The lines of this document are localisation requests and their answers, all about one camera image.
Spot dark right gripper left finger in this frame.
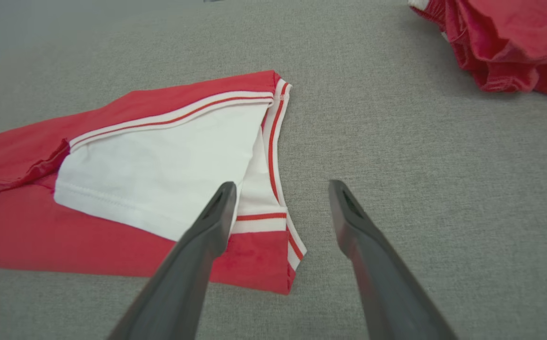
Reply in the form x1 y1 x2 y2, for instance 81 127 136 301
108 182 237 340

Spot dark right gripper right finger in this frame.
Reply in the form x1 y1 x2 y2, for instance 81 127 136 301
328 179 458 340

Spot red shirt with white sleeves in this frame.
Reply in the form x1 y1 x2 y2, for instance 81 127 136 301
0 70 308 296

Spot red shorts with white stripes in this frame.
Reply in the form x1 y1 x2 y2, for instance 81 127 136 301
408 0 547 102

